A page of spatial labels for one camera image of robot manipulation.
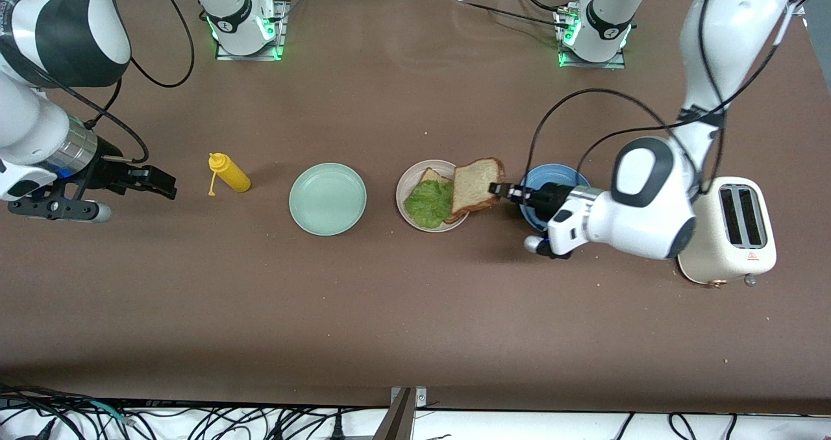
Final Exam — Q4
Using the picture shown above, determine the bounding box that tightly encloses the yellow mustard squeeze bottle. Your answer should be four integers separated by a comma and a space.
208, 153, 252, 197

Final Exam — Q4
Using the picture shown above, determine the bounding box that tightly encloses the blue plate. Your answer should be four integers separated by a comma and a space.
518, 164, 591, 233

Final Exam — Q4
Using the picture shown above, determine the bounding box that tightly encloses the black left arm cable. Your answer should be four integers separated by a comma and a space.
527, 0, 819, 197

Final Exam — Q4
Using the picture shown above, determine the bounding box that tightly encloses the beige plate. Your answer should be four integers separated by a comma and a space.
395, 160, 469, 234

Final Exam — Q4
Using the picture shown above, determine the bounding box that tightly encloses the teal tipped network cable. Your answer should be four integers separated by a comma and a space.
65, 398, 137, 426

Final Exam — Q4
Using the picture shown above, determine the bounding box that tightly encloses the mint green plate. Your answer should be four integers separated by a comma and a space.
288, 162, 368, 237

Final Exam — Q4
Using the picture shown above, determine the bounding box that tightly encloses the black right arm loop cable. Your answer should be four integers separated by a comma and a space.
129, 0, 195, 89

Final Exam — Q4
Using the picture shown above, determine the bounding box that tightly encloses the green lettuce leaf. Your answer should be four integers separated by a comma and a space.
404, 179, 455, 229

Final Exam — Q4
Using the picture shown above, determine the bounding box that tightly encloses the silver corner bracket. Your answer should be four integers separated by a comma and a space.
391, 387, 427, 409

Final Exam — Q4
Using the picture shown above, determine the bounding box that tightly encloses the white toaster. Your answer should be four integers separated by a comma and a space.
677, 177, 778, 288

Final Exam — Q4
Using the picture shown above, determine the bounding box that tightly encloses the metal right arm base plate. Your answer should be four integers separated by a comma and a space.
216, 0, 290, 61

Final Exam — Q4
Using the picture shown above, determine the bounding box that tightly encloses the grey metal bar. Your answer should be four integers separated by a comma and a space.
373, 388, 414, 440

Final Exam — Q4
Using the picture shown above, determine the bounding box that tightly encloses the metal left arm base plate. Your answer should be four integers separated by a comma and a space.
558, 8, 627, 69

